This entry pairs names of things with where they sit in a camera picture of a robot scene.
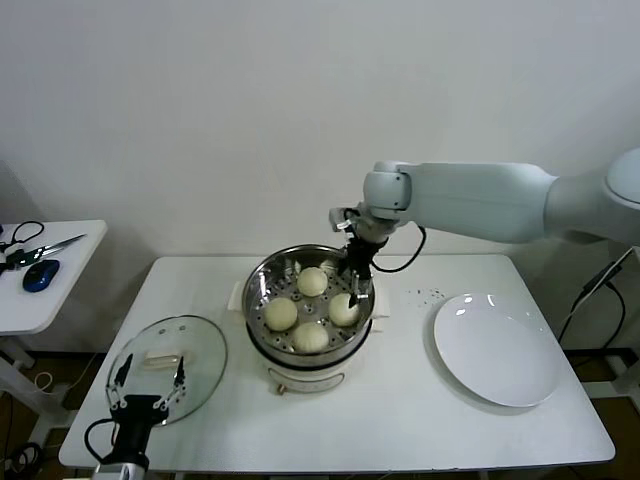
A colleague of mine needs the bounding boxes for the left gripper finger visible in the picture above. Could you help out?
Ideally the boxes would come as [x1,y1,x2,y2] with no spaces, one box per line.
[152,360,188,413]
[104,352,135,413]

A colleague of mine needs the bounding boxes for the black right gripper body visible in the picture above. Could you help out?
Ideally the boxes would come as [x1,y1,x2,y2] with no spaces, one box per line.
[344,239,378,279]

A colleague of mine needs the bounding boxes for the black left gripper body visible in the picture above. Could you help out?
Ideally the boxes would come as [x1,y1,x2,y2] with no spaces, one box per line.
[110,394,170,463]

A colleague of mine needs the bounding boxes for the white steamed baozi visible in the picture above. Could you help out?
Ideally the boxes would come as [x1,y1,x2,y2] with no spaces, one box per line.
[292,321,330,355]
[263,298,300,332]
[328,293,362,327]
[297,266,330,296]

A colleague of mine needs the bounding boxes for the glass lid with cream handle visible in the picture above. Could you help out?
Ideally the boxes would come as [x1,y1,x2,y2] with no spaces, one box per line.
[108,314,229,429]

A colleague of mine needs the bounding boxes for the stainless steel steamer basket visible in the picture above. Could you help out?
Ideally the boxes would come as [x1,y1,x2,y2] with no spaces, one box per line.
[227,243,391,369]

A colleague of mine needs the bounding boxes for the white side table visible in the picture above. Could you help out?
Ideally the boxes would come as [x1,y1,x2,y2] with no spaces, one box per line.
[0,220,108,441]

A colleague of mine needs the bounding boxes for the white electric cooker pot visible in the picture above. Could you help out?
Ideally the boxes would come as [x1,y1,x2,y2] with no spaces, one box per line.
[243,315,387,399]

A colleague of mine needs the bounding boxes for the blue computer mouse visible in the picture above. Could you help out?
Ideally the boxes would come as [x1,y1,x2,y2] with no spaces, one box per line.
[20,259,60,295]

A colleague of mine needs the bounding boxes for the white round plate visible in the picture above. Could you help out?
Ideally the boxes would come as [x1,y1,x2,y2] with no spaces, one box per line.
[432,292,562,407]

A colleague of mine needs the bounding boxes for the small green black gadget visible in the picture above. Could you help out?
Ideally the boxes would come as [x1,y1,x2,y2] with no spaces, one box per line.
[0,248,30,276]

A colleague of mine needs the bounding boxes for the black power adapter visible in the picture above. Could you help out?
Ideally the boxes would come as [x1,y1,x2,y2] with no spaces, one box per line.
[581,259,624,297]

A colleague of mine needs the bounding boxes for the black white stand base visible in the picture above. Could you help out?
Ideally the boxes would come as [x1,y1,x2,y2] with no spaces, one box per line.
[564,344,640,399]

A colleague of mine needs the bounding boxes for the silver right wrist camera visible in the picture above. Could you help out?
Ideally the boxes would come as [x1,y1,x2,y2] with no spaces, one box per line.
[328,207,362,233]

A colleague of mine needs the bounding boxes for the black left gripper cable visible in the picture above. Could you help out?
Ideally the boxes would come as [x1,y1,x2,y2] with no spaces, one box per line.
[84,418,121,464]

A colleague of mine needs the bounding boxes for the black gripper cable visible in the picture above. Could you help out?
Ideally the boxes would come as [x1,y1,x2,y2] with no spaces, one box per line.
[84,418,121,464]
[372,224,427,274]

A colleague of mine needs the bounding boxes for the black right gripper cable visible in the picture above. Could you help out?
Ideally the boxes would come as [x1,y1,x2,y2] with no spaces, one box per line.
[372,224,427,274]

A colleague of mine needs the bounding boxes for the white floor cable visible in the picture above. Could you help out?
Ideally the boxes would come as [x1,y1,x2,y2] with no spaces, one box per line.
[29,370,69,401]

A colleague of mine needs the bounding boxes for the black floor cable bundle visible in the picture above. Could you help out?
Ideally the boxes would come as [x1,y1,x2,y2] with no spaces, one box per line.
[0,442,45,479]

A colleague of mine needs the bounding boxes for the black handled scissors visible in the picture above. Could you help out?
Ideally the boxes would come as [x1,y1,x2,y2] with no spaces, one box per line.
[0,222,87,266]

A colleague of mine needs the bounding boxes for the black hanging cable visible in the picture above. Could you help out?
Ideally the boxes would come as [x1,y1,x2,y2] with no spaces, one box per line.
[557,282,626,351]

